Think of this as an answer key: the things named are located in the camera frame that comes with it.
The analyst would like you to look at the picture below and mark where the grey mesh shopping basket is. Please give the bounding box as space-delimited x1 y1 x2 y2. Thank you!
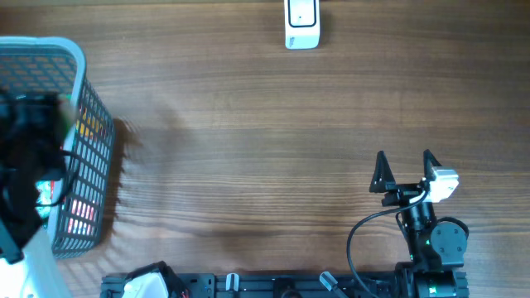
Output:
1 36 116 263

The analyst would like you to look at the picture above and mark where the small teal snack packet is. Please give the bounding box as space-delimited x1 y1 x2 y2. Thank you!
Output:
36 181 54 220

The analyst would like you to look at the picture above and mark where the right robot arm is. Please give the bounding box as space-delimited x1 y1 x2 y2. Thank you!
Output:
369 150 469 272

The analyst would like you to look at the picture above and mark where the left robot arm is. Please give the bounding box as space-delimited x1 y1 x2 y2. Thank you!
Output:
1 90 75 297

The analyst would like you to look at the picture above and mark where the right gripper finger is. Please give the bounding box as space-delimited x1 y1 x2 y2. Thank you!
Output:
369 151 396 193
423 149 441 180

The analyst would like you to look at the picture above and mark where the white barcode scanner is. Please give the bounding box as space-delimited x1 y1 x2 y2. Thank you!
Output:
284 0 320 50

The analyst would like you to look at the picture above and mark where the red sauce bottle green cap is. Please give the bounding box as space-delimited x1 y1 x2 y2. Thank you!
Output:
57 94 76 137

